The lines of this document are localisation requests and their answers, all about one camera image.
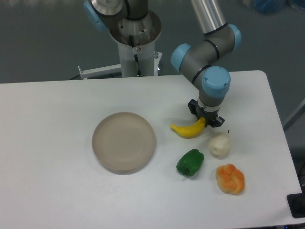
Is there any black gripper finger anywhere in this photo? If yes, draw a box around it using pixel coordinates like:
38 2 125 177
205 116 225 128
188 99 199 119

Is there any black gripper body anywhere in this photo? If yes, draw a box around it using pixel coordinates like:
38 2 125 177
197 100 220 120

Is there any yellow toy banana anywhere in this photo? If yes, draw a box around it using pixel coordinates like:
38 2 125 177
170 117 206 138

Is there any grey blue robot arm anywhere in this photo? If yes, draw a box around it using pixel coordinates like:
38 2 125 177
84 0 242 127

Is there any white toy garlic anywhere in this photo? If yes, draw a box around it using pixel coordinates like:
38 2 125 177
208 132 232 159

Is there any green toy bell pepper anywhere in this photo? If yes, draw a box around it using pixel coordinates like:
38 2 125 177
176 149 204 177

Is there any orange toy bread knot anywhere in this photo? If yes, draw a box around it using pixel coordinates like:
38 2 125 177
216 164 245 195

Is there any beige round plate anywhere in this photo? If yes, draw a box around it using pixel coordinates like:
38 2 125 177
92 112 156 174

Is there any black device at table edge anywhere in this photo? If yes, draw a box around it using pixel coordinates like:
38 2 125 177
287 193 305 219

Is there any blue plastic bag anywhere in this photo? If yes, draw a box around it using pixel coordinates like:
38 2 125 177
252 0 285 15

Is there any white metal bracket frame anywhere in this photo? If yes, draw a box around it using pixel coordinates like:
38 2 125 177
71 51 163 80

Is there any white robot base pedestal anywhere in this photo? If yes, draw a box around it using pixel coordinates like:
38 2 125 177
110 10 162 78

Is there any black cable on pedestal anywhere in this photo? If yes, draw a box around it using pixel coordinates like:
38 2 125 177
128 35 142 77

